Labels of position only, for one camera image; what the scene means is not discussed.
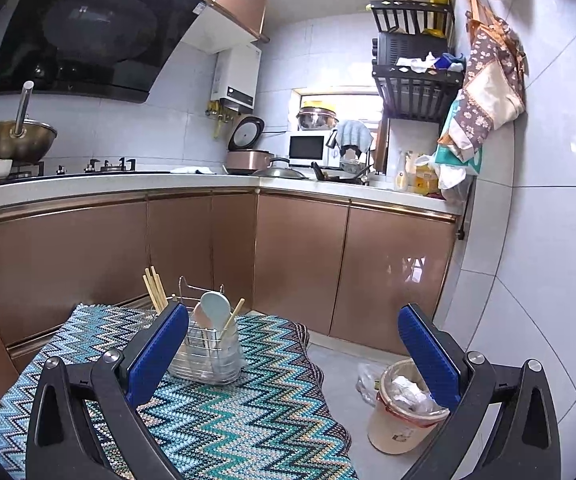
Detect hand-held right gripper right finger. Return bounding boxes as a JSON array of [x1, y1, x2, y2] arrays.
[[398, 302, 561, 480]]

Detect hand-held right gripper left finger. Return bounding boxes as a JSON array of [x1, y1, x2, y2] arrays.
[[26, 302, 190, 480]]

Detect wire utensil holder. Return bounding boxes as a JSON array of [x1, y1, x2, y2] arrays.
[[168, 276, 246, 386]]

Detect clear plastic bag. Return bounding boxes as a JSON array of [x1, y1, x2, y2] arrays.
[[357, 362, 386, 406]]

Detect light blue spoon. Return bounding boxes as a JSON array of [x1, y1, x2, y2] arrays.
[[200, 291, 231, 331]]

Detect beige trash bin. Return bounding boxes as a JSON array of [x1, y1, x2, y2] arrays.
[[367, 359, 451, 456]]

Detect blue zigzag woven cloth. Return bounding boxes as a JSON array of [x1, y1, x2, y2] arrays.
[[0, 302, 361, 480]]

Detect brown base cabinets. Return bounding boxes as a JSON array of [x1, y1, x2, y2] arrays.
[[0, 187, 461, 376]]

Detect black gas stove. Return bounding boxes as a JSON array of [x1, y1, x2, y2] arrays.
[[0, 157, 173, 183]]

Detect white plastic bag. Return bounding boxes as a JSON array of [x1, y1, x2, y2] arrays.
[[438, 162, 471, 206]]

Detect yellow oil bottle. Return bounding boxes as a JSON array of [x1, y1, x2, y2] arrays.
[[413, 155, 441, 196]]

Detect clear spray bottle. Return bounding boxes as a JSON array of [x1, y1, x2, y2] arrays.
[[394, 150, 411, 192]]

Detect black frying pan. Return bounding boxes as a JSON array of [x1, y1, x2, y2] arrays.
[[310, 161, 371, 185]]

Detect rose gold rice cooker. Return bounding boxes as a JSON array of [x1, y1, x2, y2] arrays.
[[225, 114, 276, 176]]

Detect steel pan lid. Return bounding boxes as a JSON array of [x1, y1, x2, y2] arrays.
[[253, 157, 309, 181]]

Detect light blue towel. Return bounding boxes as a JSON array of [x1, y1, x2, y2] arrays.
[[335, 120, 373, 153]]

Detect white microwave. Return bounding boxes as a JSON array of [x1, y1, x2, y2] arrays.
[[288, 133, 329, 167]]

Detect black range hood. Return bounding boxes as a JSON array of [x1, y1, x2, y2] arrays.
[[0, 0, 219, 106]]

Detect stacked steel pots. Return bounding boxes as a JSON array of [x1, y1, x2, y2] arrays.
[[296, 101, 339, 133]]

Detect black metal kitchen rack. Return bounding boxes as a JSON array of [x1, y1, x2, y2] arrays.
[[368, 0, 466, 126]]

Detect white water heater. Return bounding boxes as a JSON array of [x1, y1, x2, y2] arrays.
[[210, 44, 263, 113]]

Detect floral apron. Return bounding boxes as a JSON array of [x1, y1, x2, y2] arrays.
[[438, 0, 528, 161]]

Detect brass wok with steel handle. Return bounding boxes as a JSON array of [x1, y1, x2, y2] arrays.
[[0, 81, 58, 163]]

